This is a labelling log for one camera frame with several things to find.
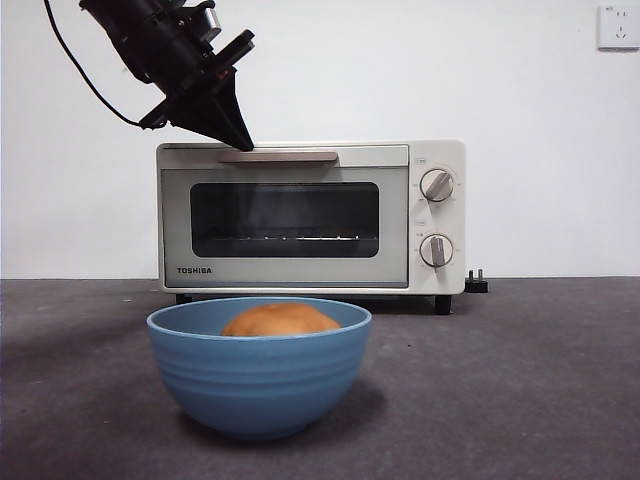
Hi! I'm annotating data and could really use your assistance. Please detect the oven door with beige handle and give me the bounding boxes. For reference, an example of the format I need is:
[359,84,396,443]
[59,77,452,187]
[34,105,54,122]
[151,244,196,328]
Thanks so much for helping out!
[158,143,411,290]

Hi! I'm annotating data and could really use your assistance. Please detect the blue ribbed bowl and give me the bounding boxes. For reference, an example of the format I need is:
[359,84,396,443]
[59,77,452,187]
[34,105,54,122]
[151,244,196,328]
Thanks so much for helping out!
[146,296,374,441]

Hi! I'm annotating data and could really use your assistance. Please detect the cream Toshiba toaster oven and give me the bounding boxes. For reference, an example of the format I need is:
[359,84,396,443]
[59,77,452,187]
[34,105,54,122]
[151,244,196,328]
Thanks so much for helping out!
[155,138,467,316]

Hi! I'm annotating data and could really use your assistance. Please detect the temperature knob beige pointer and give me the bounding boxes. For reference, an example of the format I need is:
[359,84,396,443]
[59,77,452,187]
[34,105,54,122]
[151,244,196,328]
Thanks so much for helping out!
[418,168,455,203]

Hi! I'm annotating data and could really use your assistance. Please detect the timer knob beige pointer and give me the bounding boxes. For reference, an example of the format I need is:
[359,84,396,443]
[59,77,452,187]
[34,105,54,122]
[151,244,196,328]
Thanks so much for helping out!
[418,233,455,271]

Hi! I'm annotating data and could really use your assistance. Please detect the black power plug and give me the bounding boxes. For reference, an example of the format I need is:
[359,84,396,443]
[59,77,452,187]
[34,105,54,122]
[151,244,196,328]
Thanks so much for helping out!
[465,268,490,294]

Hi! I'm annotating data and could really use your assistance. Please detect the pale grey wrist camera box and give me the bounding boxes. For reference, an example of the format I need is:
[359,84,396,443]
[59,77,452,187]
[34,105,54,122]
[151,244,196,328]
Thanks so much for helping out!
[202,5,224,39]

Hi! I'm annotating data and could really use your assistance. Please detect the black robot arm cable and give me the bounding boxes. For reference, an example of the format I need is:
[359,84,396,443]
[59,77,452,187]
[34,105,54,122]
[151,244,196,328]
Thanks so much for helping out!
[42,0,151,129]

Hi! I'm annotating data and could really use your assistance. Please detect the metal wire oven rack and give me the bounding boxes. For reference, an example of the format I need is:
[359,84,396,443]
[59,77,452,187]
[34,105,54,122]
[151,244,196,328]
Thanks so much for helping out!
[204,233,376,244]

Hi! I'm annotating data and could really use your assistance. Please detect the white wall socket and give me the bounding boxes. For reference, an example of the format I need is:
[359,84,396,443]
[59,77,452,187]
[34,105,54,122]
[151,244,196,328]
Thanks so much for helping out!
[597,4,640,51]

